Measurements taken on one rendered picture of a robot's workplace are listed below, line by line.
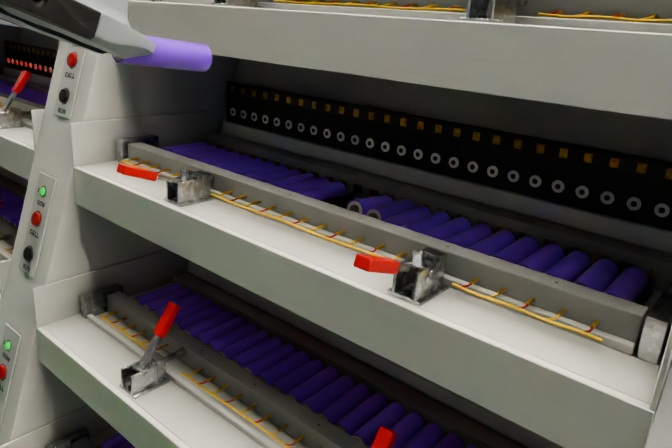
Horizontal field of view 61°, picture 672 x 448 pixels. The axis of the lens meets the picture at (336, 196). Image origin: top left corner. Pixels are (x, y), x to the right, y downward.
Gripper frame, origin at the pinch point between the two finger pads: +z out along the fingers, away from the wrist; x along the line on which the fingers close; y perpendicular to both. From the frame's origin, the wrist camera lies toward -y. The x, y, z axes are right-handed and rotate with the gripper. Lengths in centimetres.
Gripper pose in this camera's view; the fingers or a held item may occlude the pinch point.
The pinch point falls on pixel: (120, 50)
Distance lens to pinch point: 37.6
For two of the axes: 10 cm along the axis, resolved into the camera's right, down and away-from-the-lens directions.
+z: 5.6, 1.6, 8.1
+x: -7.7, -2.5, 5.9
